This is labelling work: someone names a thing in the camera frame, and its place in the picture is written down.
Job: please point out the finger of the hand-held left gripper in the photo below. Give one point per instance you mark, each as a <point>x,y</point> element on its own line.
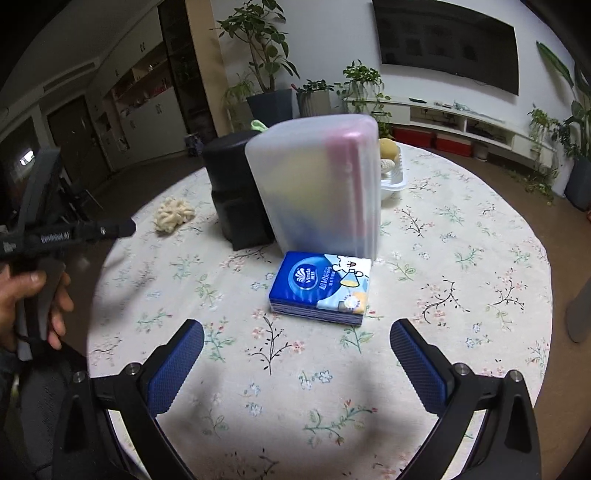
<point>111,229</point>

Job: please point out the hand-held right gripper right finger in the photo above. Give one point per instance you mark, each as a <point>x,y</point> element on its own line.
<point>418,364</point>

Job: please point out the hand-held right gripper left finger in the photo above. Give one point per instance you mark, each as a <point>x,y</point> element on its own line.
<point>178,364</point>

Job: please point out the blue tissue pack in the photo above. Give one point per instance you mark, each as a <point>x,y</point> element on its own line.
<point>318,281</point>

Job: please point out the white plastic tray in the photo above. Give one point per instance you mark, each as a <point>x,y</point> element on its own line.
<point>393,184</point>

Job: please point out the beige knitted cloth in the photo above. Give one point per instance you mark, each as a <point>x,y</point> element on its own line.
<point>387,164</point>

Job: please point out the yellow sponge ball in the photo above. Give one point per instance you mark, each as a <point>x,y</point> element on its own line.
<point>388,148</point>

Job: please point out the green soft object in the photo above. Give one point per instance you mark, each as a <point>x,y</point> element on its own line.
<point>258,125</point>

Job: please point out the person's left hand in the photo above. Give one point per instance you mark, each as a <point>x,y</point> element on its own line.
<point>23,286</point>

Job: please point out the beige fluffy cloth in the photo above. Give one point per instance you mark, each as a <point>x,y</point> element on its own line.
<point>173,214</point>

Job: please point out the brown door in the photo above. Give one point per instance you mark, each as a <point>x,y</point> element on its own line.
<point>76,129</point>

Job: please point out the floral tablecloth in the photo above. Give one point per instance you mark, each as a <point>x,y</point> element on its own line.
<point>415,277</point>

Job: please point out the small plant on white stand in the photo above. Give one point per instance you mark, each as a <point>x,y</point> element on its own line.
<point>238,99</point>

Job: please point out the dark grey square planter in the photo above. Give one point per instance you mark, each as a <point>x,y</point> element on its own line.
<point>272,108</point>

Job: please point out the translucent plastic container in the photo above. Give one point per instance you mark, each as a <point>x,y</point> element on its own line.
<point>314,184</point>

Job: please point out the red storage box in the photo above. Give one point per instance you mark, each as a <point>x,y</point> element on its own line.
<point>413,137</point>
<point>453,144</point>

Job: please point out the tall leafy potted plant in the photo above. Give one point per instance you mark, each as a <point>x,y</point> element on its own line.
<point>263,41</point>

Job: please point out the dark grey tapered planter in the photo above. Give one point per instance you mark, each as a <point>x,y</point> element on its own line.
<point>581,184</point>

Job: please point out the small plant in ribbed planter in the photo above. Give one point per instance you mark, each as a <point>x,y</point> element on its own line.
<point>316,86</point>

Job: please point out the white television cabinet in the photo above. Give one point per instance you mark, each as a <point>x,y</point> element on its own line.
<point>498,127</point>

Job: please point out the thin bushy plant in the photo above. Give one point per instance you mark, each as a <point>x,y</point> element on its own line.
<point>542,138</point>

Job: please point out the trailing vine plant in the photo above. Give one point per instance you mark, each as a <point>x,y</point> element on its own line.
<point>364,87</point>

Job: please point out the large broad leaf plant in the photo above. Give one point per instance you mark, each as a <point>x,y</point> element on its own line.
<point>577,120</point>

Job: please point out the white wall cabinet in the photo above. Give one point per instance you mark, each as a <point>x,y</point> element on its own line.
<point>143,120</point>

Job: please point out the wall television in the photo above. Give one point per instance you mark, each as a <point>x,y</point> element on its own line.
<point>443,41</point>

